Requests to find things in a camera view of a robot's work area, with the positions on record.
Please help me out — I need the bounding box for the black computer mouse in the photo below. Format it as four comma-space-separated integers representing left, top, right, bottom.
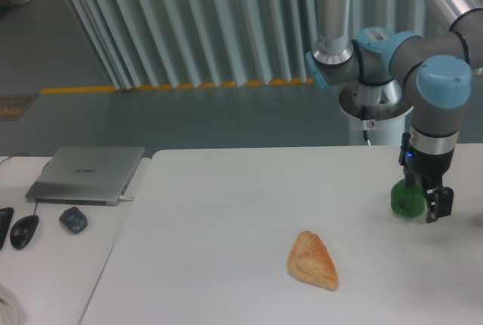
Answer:
10, 214, 39, 250

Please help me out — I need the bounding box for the golden triangular bread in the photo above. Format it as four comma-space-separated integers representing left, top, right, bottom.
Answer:
287, 231, 339, 291

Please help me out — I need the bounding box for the dark grey small controller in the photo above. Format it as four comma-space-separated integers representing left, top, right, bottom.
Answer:
59, 207, 88, 235

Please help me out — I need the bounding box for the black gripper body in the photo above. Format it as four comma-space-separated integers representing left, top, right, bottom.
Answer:
398, 132, 454, 189

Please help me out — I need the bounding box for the black keyboard edge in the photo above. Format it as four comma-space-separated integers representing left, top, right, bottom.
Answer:
0, 207, 14, 250

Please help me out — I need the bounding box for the robot base cable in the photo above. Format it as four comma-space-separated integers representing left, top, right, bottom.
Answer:
360, 104, 374, 147

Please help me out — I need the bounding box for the black mouse cable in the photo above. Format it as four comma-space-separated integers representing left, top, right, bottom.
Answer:
0, 153, 57, 217

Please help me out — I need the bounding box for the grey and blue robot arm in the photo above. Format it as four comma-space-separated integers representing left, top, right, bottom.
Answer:
306, 0, 482, 223

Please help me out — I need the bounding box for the silver closed laptop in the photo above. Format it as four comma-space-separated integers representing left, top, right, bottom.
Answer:
25, 146, 145, 206

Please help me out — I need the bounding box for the corrugated grey curtain partition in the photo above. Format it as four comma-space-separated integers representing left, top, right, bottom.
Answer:
48, 0, 450, 91

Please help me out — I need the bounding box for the green bell pepper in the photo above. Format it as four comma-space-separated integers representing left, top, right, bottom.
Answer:
390, 179, 426, 218

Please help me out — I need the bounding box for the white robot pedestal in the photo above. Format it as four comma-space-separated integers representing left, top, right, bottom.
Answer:
344, 109, 412, 146

